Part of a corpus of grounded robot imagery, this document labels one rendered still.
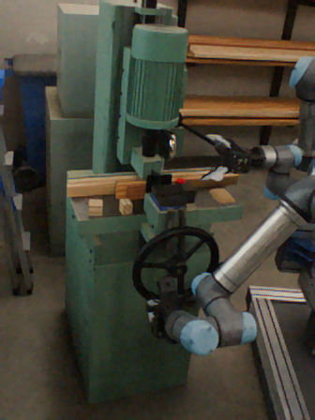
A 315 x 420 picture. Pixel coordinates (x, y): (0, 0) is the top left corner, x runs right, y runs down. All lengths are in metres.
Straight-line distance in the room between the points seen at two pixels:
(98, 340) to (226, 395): 0.67
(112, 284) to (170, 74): 0.75
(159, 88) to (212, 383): 1.35
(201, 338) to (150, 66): 0.80
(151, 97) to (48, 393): 1.31
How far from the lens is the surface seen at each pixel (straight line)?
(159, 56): 1.40
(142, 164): 1.55
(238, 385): 2.23
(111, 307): 1.69
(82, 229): 1.46
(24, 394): 2.11
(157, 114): 1.45
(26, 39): 3.76
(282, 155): 1.57
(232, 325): 1.14
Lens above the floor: 1.66
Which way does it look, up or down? 26 degrees down
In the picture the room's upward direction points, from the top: 5 degrees clockwise
